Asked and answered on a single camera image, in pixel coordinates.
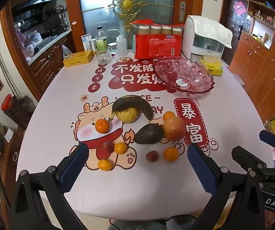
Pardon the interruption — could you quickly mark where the white towel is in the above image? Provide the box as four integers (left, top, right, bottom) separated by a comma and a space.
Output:
190, 16, 233, 49

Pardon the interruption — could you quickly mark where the wooden display shelf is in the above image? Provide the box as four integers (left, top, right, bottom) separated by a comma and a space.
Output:
246, 0, 275, 51

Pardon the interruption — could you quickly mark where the metal can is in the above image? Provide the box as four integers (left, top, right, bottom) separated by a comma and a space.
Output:
90, 39, 98, 55

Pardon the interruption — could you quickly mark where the dark overripe banana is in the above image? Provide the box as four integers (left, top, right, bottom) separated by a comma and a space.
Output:
108, 96, 153, 122

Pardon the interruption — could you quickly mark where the white countertop appliance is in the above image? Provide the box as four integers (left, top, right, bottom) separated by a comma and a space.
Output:
182, 16, 225, 61

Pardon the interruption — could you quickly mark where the silver door handle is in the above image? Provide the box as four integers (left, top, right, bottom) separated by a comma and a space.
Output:
179, 1, 186, 22

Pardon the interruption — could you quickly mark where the glass tumbler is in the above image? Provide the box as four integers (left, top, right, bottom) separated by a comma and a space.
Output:
96, 47, 111, 65

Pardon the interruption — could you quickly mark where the wooden cabinet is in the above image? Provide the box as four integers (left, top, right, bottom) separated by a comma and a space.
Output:
229, 32, 275, 122

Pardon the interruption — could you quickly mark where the frosted glass door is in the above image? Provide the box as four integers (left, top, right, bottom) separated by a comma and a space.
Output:
78, 0, 176, 51

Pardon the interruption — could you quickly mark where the yellow tissue box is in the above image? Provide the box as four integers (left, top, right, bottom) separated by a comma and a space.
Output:
63, 51, 93, 67

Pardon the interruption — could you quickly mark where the small glass jar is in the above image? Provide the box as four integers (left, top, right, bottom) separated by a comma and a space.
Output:
108, 43, 118, 56

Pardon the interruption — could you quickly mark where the yellow spotted apple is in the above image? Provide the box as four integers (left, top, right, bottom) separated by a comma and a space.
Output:
116, 107, 139, 124

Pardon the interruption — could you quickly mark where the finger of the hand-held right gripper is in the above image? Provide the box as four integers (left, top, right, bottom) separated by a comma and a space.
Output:
232, 146, 274, 175
259, 130, 275, 150

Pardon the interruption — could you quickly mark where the dark avocado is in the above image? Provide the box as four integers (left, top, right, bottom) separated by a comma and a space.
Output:
135, 123, 164, 145

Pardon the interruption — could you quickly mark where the red door decoration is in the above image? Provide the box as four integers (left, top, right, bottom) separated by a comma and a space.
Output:
234, 1, 246, 15

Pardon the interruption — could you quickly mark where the clear bottle with green label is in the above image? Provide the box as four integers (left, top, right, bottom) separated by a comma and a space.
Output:
95, 26, 108, 52

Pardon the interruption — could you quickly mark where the red paper cup pack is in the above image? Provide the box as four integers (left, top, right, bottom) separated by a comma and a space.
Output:
130, 19, 184, 60

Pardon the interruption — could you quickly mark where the white and blue box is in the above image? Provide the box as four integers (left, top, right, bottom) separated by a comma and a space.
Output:
81, 34, 93, 52

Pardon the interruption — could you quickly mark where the clear plastic bag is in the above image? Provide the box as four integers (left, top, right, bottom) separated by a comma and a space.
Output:
61, 44, 74, 59

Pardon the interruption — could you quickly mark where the pink glass bowl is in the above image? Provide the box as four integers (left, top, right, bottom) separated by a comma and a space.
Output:
154, 56, 216, 94

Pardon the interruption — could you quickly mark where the white squeeze bottle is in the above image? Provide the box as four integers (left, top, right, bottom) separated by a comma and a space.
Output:
107, 29, 127, 56

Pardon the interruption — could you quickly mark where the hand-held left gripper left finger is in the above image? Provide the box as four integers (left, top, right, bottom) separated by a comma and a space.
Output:
9, 143, 109, 230

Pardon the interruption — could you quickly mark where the red lidded jar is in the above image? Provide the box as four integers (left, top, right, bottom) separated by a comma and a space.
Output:
1, 93, 15, 112

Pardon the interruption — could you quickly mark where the red apple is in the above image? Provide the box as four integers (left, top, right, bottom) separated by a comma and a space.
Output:
162, 117, 186, 140

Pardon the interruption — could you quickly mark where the gold door ornament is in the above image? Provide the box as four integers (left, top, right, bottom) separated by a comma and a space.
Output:
107, 0, 147, 37

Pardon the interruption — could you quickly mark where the pink plastic bag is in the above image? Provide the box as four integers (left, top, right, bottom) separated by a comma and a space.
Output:
15, 26, 43, 60

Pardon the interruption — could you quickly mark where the mandarin orange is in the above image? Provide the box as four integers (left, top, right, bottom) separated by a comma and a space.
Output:
98, 159, 113, 171
95, 118, 111, 134
164, 147, 179, 162
114, 142, 129, 155
163, 111, 176, 121

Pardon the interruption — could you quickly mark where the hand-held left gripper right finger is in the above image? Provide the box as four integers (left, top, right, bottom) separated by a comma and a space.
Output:
187, 145, 267, 230

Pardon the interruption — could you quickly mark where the yellow tissue pack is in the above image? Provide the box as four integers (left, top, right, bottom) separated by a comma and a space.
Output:
200, 55, 224, 76

